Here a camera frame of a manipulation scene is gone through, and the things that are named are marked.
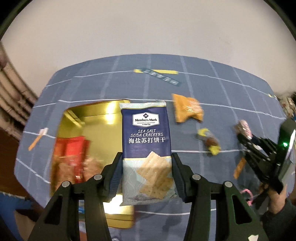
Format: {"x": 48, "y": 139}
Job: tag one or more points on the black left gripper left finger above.
{"x": 60, "y": 219}

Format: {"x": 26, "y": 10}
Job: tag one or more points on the red snack packet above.
{"x": 75, "y": 146}

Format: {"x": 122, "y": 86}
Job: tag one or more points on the blue soda crackers pack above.
{"x": 146, "y": 148}

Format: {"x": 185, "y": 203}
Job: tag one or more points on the blue foam floor mat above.
{"x": 9, "y": 204}

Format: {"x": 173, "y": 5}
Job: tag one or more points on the pink cake snack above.
{"x": 243, "y": 128}

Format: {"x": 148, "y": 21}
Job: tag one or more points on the yellow chocolate candy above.
{"x": 209, "y": 140}

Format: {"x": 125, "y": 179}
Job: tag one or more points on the person's right hand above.
{"x": 277, "y": 201}

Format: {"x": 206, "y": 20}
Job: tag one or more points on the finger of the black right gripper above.
{"x": 251, "y": 148}
{"x": 264, "y": 143}

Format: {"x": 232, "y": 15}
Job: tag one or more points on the orange snack packet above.
{"x": 187, "y": 107}

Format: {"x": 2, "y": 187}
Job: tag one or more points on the beige patterned curtain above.
{"x": 17, "y": 99}

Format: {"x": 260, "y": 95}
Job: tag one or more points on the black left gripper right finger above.
{"x": 235, "y": 219}

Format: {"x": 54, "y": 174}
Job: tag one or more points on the gold toffee tin box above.
{"x": 100, "y": 123}

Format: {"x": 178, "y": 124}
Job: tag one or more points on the clear bag of peanuts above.
{"x": 65, "y": 170}

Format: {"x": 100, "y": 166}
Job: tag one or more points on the blue grid tablecloth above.
{"x": 226, "y": 95}

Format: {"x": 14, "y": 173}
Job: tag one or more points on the clear pack brown snack bars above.
{"x": 91, "y": 167}

